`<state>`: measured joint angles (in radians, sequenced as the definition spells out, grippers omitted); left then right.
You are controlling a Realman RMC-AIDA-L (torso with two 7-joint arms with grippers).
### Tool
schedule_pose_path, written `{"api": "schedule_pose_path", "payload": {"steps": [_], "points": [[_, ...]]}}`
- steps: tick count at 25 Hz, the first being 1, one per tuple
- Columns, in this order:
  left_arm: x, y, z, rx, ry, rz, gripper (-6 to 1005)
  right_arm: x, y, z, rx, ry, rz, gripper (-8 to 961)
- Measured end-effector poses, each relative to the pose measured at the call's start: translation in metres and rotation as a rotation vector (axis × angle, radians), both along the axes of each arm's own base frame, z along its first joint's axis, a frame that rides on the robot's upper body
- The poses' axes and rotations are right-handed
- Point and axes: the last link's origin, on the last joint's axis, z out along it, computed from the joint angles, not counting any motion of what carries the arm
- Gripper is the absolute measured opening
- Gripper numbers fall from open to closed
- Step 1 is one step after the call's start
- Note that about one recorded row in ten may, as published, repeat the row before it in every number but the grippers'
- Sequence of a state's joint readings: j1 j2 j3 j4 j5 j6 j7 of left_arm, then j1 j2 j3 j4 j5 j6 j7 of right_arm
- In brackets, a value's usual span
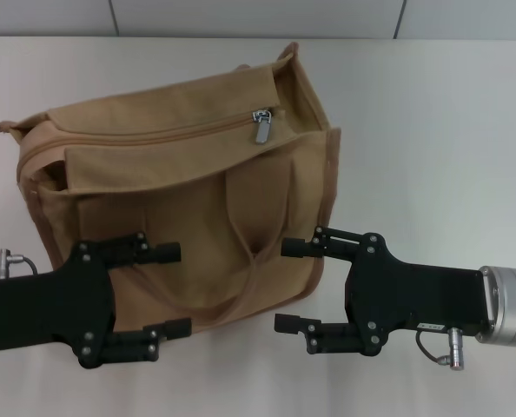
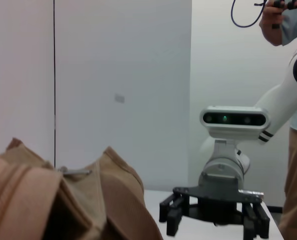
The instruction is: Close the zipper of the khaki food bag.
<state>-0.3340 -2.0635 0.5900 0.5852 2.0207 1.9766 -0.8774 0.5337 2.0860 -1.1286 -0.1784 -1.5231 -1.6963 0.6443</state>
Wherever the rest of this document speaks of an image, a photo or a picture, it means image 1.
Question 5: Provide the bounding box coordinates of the silver metal zipper pull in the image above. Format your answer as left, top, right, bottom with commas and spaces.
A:
251, 108, 275, 145

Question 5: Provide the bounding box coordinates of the khaki canvas food bag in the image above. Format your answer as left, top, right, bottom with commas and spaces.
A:
0, 42, 342, 334

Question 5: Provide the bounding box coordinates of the left gripper cable with connector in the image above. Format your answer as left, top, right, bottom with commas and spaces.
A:
0, 247, 40, 277

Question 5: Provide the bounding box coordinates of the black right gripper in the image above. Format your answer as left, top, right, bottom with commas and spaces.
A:
273, 224, 493, 357

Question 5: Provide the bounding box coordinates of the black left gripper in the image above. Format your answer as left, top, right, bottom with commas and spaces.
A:
0, 232, 195, 371

